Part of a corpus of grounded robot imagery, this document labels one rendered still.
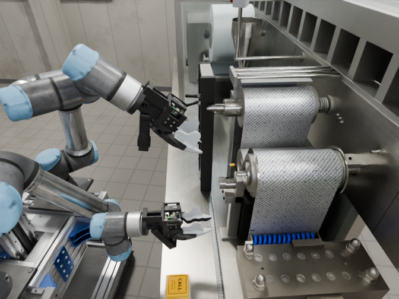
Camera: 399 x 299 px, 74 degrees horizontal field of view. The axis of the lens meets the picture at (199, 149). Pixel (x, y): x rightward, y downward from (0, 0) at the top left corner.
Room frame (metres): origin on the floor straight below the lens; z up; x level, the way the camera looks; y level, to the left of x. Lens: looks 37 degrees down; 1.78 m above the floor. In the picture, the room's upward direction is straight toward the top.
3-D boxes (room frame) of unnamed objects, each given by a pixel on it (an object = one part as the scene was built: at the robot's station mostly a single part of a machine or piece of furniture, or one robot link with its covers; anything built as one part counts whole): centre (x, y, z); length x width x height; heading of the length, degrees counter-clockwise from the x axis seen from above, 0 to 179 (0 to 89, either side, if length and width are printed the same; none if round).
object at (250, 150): (0.59, -0.16, 1.25); 0.15 x 0.01 x 0.15; 3
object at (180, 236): (0.50, 0.05, 1.09); 0.09 x 0.05 x 0.02; 84
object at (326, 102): (0.86, -0.43, 1.34); 0.07 x 0.07 x 0.07; 3
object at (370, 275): (0.39, -0.49, 1.05); 0.04 x 0.04 x 0.04
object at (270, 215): (0.54, -0.28, 1.11); 0.23 x 0.01 x 0.18; 93
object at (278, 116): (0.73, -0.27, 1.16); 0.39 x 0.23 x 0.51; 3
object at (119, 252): (0.52, 0.28, 1.01); 0.11 x 0.08 x 0.11; 25
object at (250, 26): (1.32, -0.22, 1.50); 0.14 x 0.14 x 0.06
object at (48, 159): (0.93, 0.68, 0.98); 0.13 x 0.12 x 0.14; 128
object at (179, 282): (0.42, 0.07, 0.91); 0.07 x 0.07 x 0.02; 3
